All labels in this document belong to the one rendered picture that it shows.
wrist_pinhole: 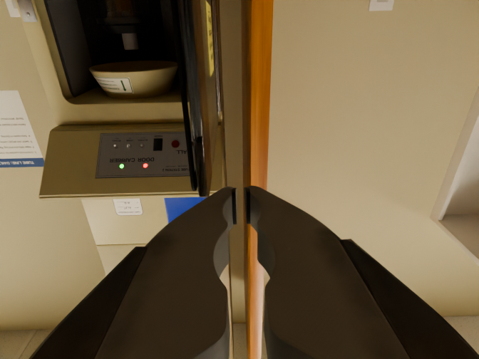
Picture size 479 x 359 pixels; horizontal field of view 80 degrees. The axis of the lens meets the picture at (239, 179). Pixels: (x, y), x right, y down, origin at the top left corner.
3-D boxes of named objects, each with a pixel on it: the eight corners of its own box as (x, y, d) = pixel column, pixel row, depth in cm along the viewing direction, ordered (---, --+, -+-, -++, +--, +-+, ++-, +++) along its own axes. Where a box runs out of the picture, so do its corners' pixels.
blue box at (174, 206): (221, 169, 60) (222, 205, 64) (172, 171, 60) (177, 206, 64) (219, 194, 51) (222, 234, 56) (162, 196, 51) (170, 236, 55)
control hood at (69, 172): (223, 122, 56) (225, 168, 61) (55, 125, 55) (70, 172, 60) (221, 143, 46) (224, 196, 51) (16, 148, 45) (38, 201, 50)
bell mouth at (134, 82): (184, 59, 68) (186, 83, 70) (108, 60, 68) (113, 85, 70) (170, 70, 52) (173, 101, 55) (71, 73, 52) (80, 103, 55)
